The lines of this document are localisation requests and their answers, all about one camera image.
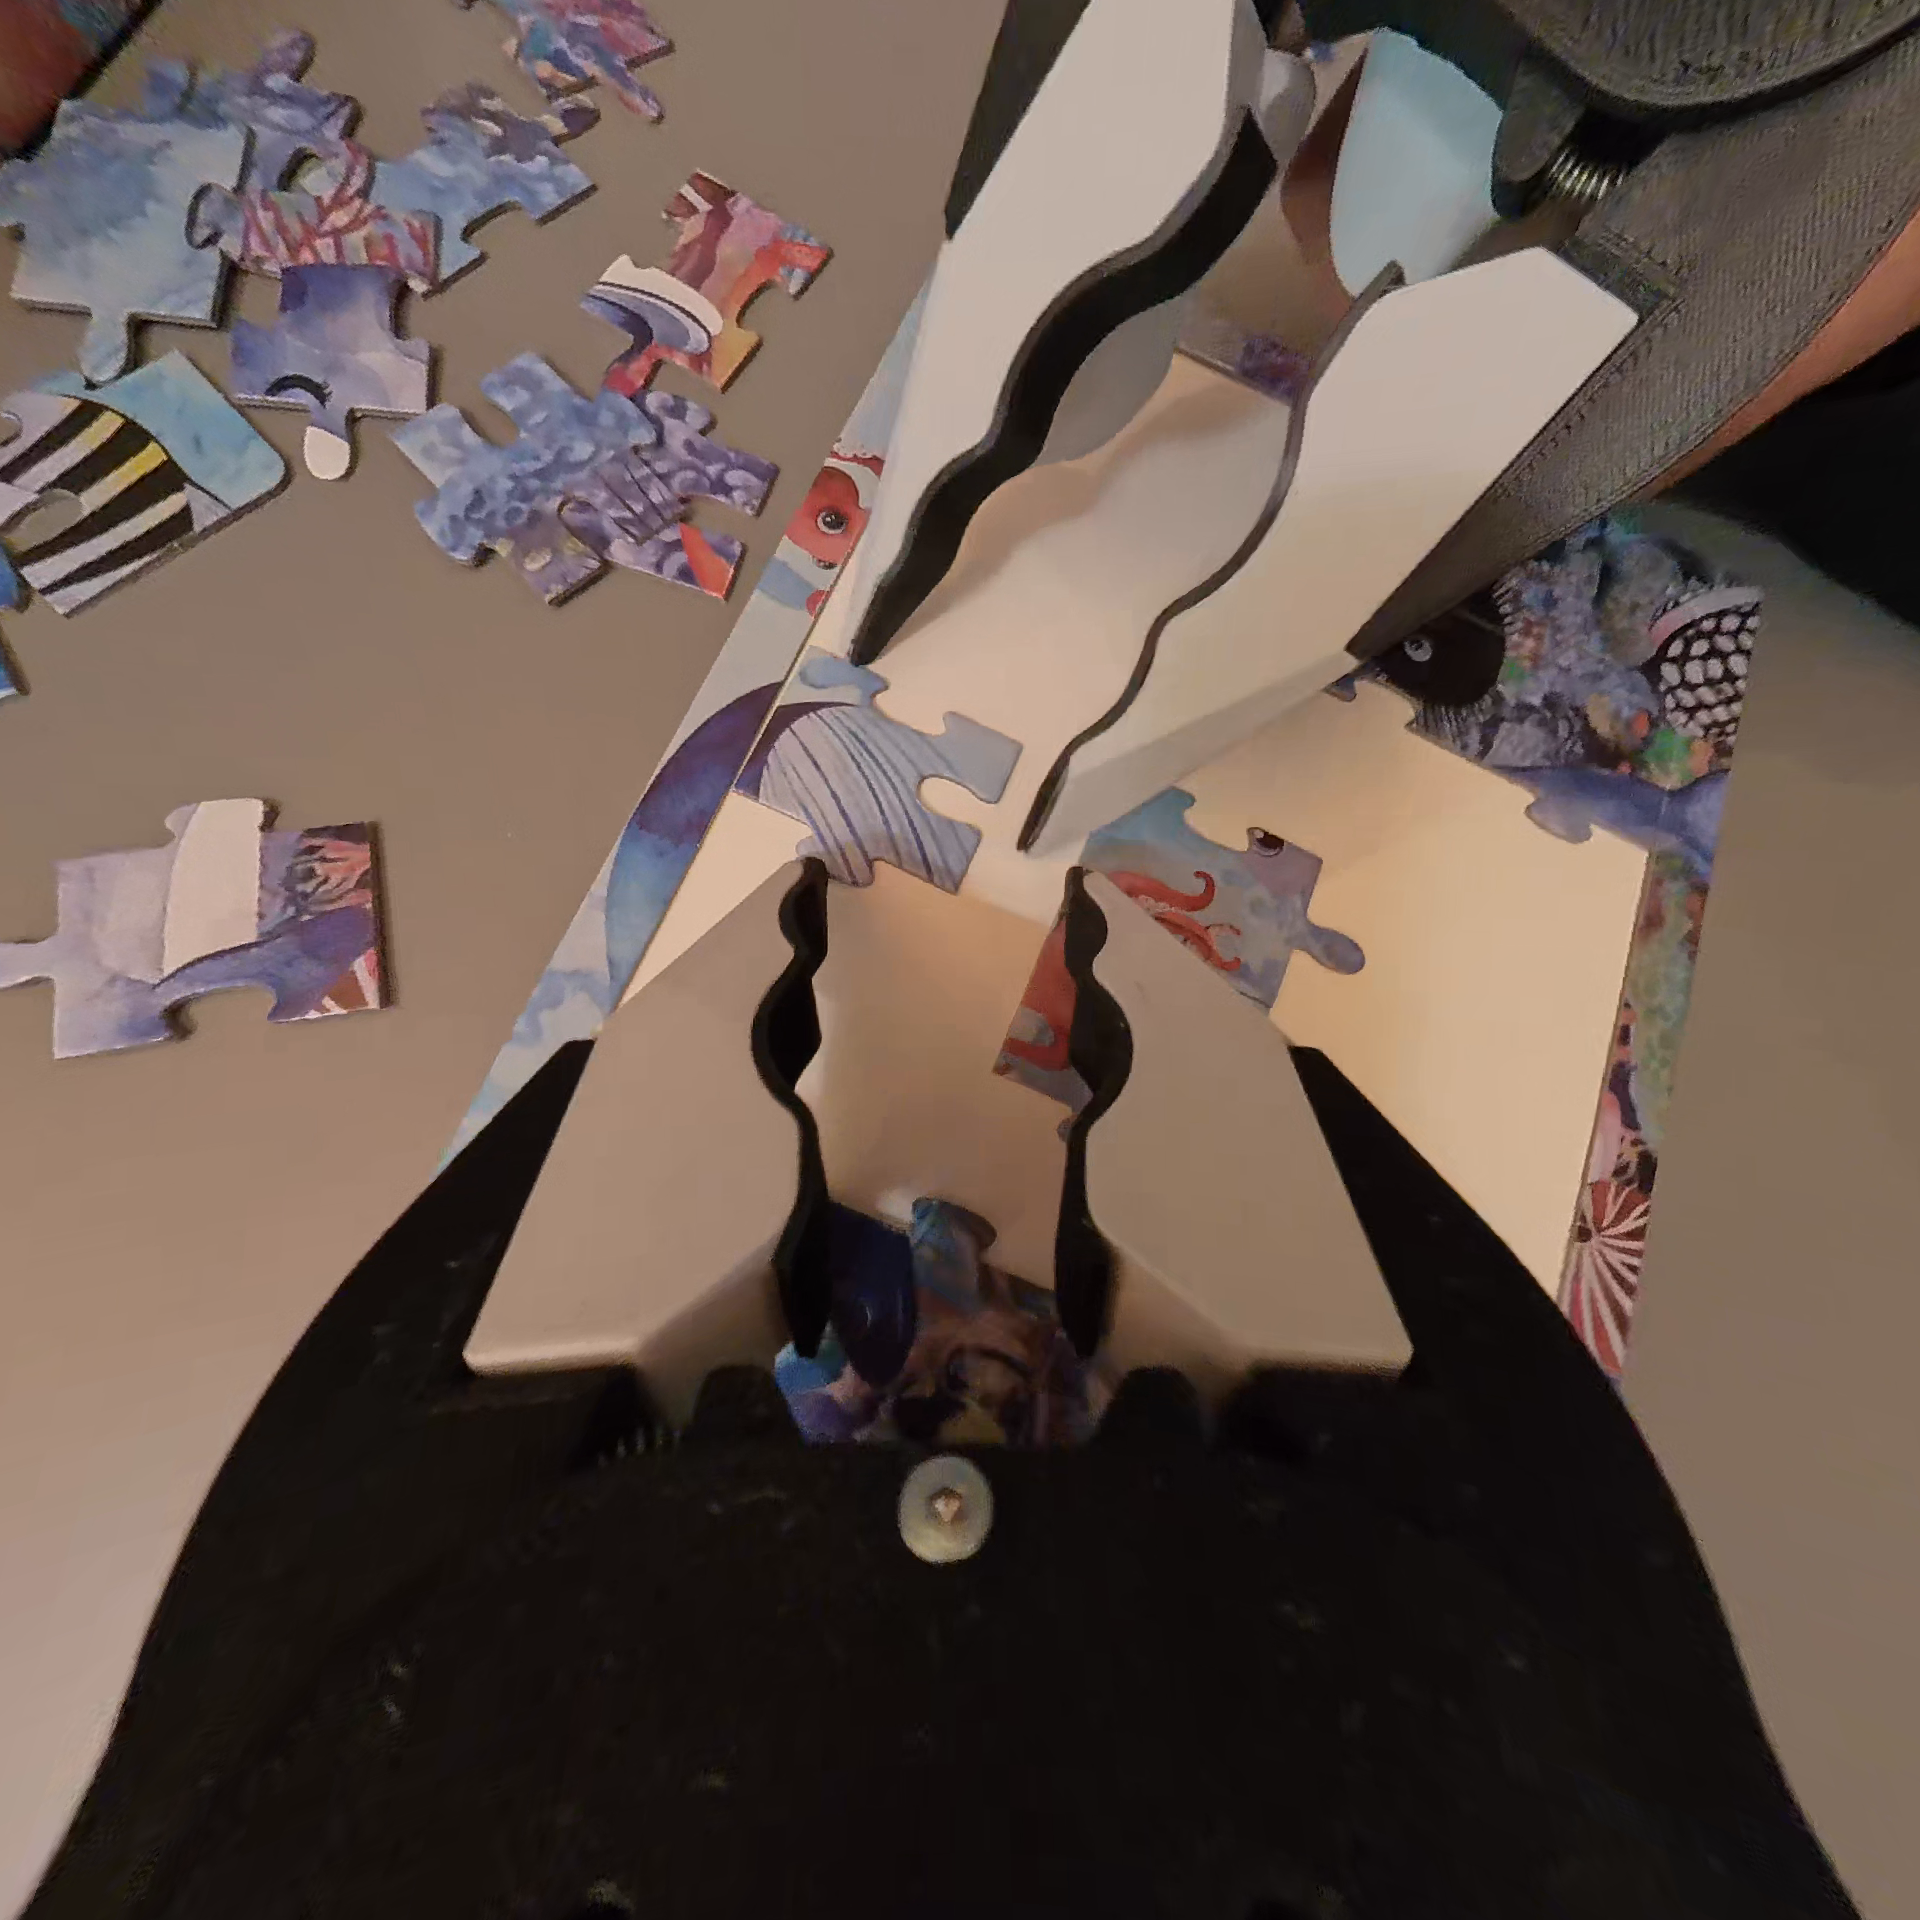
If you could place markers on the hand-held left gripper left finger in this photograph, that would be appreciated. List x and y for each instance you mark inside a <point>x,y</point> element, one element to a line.
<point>629,1200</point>

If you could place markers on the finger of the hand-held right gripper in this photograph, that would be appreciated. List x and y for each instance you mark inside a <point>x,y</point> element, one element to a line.
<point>1424,451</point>
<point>1050,225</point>

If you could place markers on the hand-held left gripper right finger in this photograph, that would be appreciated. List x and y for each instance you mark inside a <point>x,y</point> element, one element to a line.
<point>1245,1200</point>

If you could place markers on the jigsaw puzzle frame tray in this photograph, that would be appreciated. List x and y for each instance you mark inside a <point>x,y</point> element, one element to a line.
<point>1424,1079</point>

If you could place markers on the red octopus jigsaw piece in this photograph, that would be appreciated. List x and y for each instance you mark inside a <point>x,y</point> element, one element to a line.
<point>1036,1035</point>
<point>1202,901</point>

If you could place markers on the striped whale jigsaw piece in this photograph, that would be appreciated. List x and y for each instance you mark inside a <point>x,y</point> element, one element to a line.
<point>870,779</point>

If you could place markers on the person's right hand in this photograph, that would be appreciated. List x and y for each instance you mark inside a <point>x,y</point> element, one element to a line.
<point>1276,255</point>

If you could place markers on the assembled jigsaw puzzle section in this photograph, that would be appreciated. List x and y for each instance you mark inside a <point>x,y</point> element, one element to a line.
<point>1590,704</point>

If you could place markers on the scattered loose jigsaw pieces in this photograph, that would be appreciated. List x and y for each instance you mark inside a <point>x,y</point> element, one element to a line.
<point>524,464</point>

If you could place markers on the illustrated puzzle box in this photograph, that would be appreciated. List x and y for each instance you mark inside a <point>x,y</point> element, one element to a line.
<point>54,66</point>

